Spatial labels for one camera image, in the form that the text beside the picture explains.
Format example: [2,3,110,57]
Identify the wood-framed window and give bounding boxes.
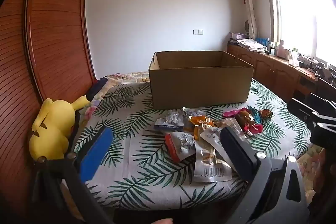
[261,0,336,69]

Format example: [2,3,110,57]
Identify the brown and red snack packet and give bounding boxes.
[235,111,256,132]

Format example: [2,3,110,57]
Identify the white and blue snack packet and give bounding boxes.
[154,110,185,134]

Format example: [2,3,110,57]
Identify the leaf-print bed sheet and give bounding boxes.
[71,78,311,211]

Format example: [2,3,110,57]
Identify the brown and orange snack packet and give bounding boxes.
[259,109,273,121]

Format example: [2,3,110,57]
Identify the brown cardboard box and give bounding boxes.
[148,50,255,110]

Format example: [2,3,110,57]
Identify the small red snack packet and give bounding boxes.
[247,124,263,136]

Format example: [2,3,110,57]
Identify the yellow plush toy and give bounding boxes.
[28,95,91,161]

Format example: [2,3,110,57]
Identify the folded patterned cloth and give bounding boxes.
[236,38,267,53]

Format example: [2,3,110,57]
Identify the wooden slatted wardrobe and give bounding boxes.
[0,0,97,224]

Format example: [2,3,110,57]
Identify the pink bottle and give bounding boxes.
[278,40,288,58]

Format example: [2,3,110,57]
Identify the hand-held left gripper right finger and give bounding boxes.
[220,126,311,224]

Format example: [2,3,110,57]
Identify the pink box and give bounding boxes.
[230,32,248,41]

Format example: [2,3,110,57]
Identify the white barcode snack packet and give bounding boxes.
[194,146,233,183]

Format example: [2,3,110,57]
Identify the dark cloth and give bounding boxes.
[87,77,111,101]

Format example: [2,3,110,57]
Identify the red-edged white snack packet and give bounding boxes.
[165,132,196,163]

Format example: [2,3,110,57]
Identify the floral quilt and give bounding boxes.
[79,71,150,122]

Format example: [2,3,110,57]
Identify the pink snack packet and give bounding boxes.
[223,108,249,117]

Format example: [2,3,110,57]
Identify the wooden cabinet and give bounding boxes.
[227,44,336,109]

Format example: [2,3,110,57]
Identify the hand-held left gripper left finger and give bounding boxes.
[31,126,116,224]

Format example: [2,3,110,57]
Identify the grey clear snack packet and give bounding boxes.
[182,107,206,119]

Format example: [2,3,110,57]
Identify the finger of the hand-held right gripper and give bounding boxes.
[287,97,315,122]
[309,93,336,109]

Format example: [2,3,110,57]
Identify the green-capped bottle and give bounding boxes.
[291,48,300,65]

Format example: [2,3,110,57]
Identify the white clear snack packet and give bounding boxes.
[215,118,246,135]

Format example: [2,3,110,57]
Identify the black chair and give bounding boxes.
[315,76,336,100]

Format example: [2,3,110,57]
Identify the small white snack packet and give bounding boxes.
[199,126,227,148]

